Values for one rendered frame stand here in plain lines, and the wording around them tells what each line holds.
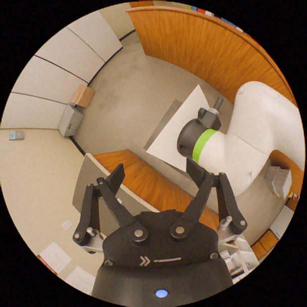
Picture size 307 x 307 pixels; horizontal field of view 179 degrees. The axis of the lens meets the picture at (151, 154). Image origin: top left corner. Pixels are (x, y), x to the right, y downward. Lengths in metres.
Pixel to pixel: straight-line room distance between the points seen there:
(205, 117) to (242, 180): 0.21
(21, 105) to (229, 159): 2.41
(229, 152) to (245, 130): 0.06
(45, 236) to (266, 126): 1.33
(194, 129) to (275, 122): 0.22
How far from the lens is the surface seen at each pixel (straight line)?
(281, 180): 2.52
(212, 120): 0.33
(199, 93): 0.34
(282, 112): 0.23
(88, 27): 2.42
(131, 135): 1.56
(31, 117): 2.37
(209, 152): 0.26
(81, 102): 2.19
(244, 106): 0.22
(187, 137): 0.30
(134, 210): 0.69
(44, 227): 1.18
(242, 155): 0.22
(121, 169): 0.19
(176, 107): 0.54
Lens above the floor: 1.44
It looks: 78 degrees down
